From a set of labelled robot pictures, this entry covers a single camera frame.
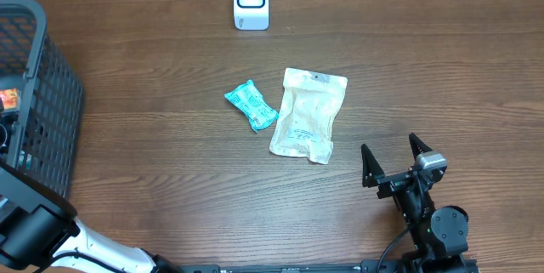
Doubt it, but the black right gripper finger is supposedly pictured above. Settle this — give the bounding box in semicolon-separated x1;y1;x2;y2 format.
409;133;433;168
361;144;385;188

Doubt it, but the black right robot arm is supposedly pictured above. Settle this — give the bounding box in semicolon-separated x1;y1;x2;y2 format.
360;134;479;273

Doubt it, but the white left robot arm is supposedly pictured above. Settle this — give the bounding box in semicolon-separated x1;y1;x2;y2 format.
1;162;180;272

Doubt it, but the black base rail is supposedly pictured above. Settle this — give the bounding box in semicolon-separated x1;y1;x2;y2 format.
179;260;480;273

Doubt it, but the orange tissue packet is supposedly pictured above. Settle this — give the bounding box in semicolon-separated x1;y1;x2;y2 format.
0;88;21;111

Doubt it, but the black mesh basket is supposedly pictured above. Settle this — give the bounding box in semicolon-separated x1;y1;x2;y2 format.
1;0;84;196

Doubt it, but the white barcode scanner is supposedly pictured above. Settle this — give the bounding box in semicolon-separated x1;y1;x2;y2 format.
233;0;269;31

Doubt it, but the beige resealable pouch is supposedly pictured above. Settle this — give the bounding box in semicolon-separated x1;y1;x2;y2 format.
269;68;348;164

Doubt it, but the teal snack packet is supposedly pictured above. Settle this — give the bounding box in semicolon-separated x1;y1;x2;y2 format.
224;79;279;132

